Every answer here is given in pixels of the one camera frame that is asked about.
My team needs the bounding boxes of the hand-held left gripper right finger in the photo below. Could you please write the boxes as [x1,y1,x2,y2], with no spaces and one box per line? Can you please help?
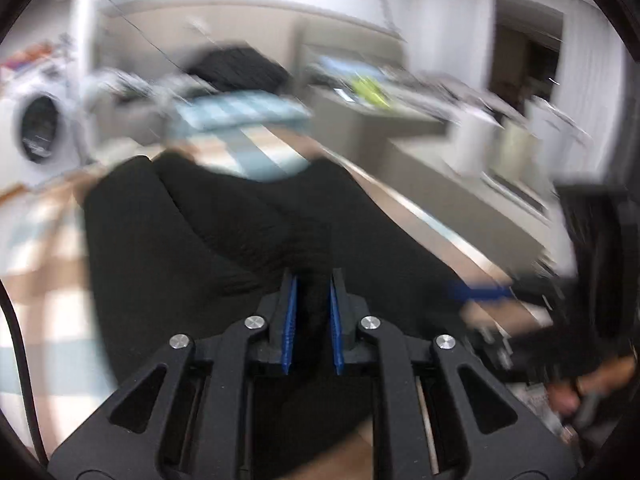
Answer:
[329,267,583,480]

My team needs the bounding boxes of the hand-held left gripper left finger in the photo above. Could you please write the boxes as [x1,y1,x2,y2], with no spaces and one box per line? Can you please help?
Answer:
[47,269,301,480]

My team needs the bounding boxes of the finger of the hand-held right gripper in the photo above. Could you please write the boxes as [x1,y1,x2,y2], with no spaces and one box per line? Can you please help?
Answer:
[450,282,516,306]

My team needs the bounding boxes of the black t-shirt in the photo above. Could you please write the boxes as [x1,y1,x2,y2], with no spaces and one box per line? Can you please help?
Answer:
[82,152,506,478]

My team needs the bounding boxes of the person's right hand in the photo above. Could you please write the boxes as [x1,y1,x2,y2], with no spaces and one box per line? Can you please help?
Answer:
[547,355,638,418]

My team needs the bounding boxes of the grey counter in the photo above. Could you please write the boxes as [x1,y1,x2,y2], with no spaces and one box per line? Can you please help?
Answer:
[385,137,556,266]

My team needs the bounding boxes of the white paper towel roll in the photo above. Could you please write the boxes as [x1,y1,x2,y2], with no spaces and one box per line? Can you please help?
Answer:
[452,110,501,176]

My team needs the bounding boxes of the grey side cabinet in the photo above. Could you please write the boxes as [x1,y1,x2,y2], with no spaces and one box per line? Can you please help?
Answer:
[310,85,446,161]

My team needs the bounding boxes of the teal checked cloth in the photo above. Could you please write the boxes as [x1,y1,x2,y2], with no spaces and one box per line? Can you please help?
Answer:
[172,91,311,133]

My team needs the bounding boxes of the green toy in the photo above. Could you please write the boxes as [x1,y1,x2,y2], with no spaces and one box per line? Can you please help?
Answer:
[357,77,391,107]

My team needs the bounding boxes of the dark door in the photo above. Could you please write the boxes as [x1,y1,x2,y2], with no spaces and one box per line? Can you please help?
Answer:
[490,0,563,106]

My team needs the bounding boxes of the black jacket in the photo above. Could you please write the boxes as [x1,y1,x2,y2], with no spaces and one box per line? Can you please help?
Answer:
[192,47,291,96]

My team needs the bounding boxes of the blue pillow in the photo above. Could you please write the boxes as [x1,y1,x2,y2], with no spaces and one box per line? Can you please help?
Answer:
[320,55,373,75]

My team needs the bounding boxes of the light grey garment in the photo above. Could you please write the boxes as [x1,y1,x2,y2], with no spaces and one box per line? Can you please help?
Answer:
[85,67,151,96]

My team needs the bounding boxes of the white washing machine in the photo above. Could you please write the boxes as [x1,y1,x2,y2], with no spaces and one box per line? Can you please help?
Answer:
[0,72,88,186]

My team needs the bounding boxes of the black cable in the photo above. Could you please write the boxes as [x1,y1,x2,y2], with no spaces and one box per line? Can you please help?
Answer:
[0,280,51,466]

